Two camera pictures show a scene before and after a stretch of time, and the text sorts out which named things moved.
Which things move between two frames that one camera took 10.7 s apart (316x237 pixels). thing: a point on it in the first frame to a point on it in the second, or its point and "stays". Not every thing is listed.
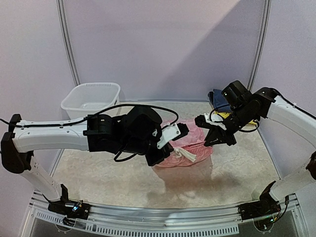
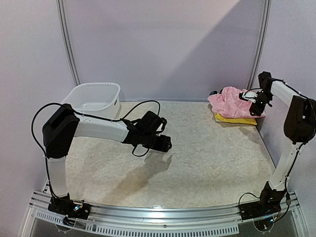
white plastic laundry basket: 91,98 stays
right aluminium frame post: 262,43 stays
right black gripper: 224,128 to 256,106
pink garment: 188,147 to 228,104
